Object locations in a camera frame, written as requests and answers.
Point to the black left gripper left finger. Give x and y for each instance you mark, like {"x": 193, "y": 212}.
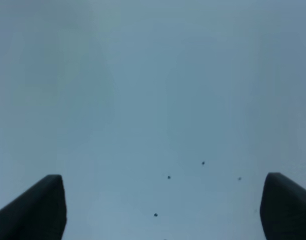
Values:
{"x": 39, "y": 213}

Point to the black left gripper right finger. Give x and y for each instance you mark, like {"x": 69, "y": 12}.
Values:
{"x": 283, "y": 208}

